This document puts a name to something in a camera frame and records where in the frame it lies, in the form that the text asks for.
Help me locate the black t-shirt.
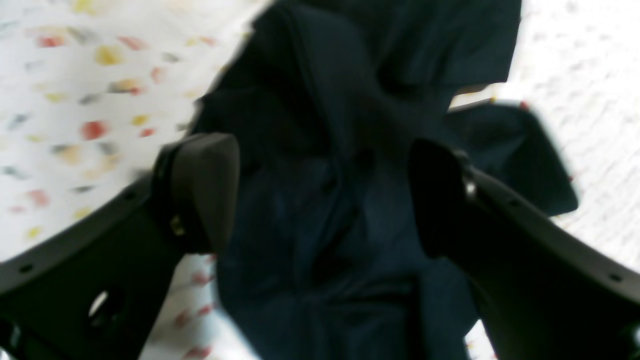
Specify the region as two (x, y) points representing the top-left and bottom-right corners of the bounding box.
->
(194, 0), (578, 360)

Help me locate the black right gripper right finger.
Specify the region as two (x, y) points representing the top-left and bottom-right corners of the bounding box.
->
(407, 139), (640, 360)

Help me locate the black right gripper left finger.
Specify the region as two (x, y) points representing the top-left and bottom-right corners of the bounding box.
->
(0, 133), (240, 360)

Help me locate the terrazzo pattern table cloth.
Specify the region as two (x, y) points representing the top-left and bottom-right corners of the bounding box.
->
(0, 0), (640, 360)

